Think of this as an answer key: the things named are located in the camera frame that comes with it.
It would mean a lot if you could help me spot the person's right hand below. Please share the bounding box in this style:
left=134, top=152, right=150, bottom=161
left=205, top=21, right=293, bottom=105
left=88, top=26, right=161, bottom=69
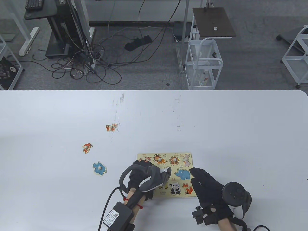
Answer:
left=189, top=168, right=234, bottom=226

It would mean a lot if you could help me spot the person's left hand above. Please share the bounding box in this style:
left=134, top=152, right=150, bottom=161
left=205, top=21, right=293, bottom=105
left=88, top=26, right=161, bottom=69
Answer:
left=127, top=160, right=155, bottom=199

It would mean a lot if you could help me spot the panda puzzle piece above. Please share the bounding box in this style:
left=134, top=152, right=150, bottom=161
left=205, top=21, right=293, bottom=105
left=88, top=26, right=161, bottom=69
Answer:
left=169, top=182, right=181, bottom=195

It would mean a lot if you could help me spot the wooden animal puzzle frame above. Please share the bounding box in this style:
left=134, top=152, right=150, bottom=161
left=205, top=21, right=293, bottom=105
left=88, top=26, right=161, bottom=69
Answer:
left=137, top=152, right=198, bottom=198

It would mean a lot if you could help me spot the blue hippo puzzle piece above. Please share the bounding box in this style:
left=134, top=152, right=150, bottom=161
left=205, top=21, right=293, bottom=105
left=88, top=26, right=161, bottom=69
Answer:
left=93, top=161, right=107, bottom=176

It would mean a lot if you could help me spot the person's right forearm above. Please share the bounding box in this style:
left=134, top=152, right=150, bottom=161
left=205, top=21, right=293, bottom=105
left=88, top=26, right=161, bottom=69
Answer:
left=217, top=217, right=238, bottom=231

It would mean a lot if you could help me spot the person's left forearm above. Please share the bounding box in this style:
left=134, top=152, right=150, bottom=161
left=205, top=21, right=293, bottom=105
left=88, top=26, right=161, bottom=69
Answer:
left=124, top=189, right=146, bottom=218

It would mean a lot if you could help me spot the black labelled wrist box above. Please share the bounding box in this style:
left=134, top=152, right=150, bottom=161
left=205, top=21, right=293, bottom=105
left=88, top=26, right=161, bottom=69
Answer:
left=103, top=202, right=135, bottom=231

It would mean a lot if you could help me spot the clear plastic bottle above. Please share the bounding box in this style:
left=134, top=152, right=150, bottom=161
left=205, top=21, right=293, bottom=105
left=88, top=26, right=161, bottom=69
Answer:
left=199, top=69, right=209, bottom=86

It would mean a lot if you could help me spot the black power strip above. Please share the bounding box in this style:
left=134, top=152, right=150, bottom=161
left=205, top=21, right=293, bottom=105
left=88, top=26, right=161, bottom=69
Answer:
left=124, top=35, right=152, bottom=51

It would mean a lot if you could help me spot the black desk crossbar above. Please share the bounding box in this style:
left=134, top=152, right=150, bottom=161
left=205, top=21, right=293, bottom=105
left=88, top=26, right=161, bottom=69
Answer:
left=89, top=21, right=175, bottom=27

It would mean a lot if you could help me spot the white metal pole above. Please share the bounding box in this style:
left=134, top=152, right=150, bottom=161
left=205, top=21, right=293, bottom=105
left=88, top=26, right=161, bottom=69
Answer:
left=176, top=0, right=191, bottom=73

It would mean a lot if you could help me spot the black computer tower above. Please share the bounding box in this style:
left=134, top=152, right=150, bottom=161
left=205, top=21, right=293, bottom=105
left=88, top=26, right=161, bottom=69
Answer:
left=46, top=0, right=83, bottom=60

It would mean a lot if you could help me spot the black bag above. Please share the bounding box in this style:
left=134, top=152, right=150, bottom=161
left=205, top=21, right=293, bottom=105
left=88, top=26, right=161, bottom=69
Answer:
left=0, top=57, right=21, bottom=90

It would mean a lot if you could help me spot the white metal cart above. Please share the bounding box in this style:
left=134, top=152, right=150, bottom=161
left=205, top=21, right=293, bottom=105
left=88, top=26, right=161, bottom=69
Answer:
left=282, top=25, right=308, bottom=88

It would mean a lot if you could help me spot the brown board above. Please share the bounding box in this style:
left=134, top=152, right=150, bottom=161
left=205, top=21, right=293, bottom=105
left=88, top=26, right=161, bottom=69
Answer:
left=192, top=7, right=236, bottom=39

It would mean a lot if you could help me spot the white desk leg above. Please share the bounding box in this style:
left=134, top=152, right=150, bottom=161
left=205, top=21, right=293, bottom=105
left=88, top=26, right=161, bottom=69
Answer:
left=72, top=0, right=95, bottom=40

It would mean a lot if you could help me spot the white desk foot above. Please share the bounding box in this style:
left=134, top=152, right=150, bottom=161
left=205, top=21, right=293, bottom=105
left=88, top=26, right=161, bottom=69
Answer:
left=10, top=10, right=40, bottom=57

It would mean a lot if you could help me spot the white metal rack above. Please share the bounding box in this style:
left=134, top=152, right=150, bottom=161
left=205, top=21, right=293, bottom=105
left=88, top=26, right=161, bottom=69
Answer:
left=0, top=34, right=24, bottom=90

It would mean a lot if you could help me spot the black desk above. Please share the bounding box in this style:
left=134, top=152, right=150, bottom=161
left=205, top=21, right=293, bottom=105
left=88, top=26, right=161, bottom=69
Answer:
left=24, top=0, right=58, bottom=21

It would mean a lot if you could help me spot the black keyboard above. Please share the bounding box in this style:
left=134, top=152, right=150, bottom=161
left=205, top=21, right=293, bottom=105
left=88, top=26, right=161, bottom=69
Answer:
left=25, top=0, right=45, bottom=10

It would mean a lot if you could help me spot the red string bracelet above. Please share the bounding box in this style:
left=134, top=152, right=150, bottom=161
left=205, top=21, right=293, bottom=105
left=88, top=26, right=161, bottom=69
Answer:
left=123, top=197, right=143, bottom=209

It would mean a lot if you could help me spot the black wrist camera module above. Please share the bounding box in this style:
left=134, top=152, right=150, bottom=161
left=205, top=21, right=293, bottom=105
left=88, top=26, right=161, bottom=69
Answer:
left=192, top=206, right=208, bottom=225

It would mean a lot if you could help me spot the white wire cart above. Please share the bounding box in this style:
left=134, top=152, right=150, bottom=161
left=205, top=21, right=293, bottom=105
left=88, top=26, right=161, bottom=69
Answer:
left=185, top=14, right=224, bottom=90

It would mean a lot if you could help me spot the tangle of floor cables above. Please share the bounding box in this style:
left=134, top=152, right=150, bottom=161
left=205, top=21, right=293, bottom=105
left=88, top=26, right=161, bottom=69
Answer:
left=32, top=43, right=122, bottom=84

